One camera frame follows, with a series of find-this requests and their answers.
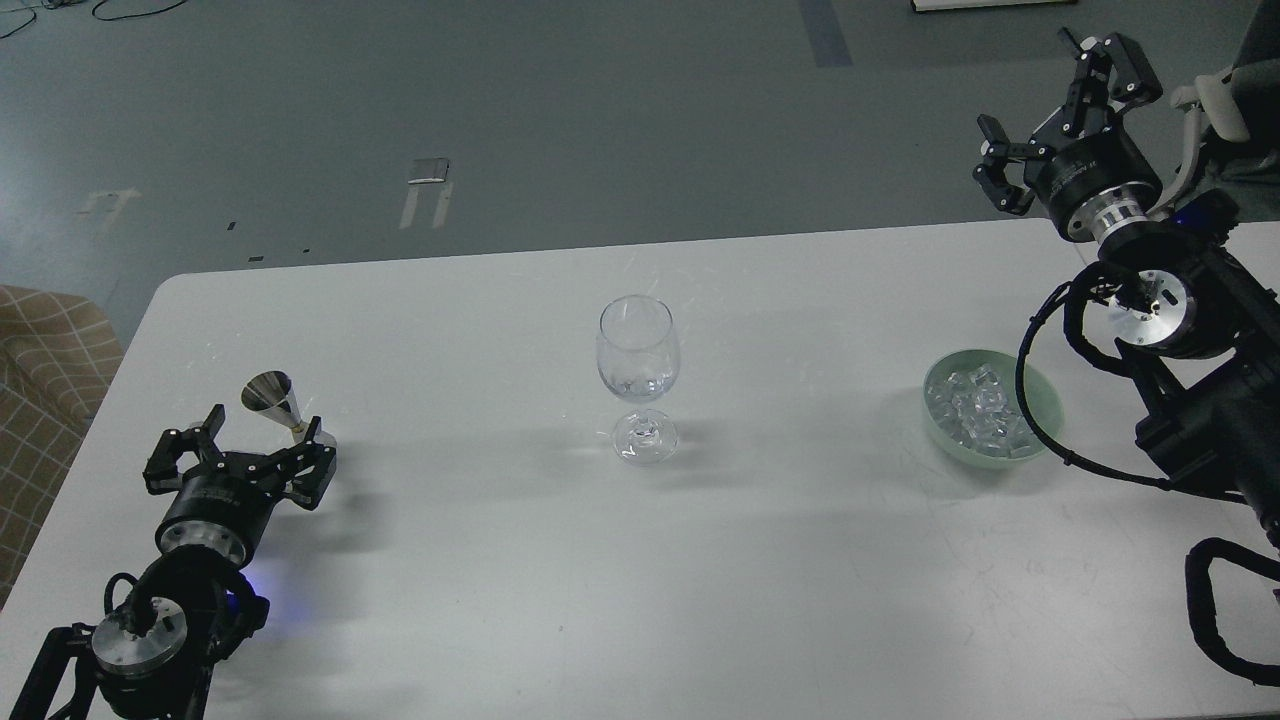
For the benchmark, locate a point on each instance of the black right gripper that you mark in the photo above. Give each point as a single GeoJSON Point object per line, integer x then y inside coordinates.
{"type": "Point", "coordinates": [1112, 76]}

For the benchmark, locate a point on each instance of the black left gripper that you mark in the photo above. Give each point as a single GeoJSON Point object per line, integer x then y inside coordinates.
{"type": "Point", "coordinates": [225, 503]}

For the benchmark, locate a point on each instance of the steel cocktail jigger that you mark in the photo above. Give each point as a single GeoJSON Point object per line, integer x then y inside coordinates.
{"type": "Point", "coordinates": [271, 394]}

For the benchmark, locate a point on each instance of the clear ice cubes pile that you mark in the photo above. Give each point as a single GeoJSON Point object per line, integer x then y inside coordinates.
{"type": "Point", "coordinates": [974, 409]}

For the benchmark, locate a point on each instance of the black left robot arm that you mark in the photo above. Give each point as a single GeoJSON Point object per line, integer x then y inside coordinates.
{"type": "Point", "coordinates": [163, 632]}

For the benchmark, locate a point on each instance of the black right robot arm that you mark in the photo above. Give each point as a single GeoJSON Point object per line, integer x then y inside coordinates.
{"type": "Point", "coordinates": [1165, 305]}

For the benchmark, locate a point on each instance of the clear wine glass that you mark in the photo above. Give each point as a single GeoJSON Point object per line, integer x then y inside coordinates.
{"type": "Point", "coordinates": [637, 356]}

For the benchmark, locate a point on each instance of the white board on floor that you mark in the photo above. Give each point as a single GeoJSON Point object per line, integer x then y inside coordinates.
{"type": "Point", "coordinates": [925, 6]}

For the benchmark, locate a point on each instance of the white office chair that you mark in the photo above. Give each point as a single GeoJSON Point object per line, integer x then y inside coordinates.
{"type": "Point", "coordinates": [1231, 127]}

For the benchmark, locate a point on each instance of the green bowl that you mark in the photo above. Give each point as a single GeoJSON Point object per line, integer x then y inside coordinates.
{"type": "Point", "coordinates": [1042, 399]}

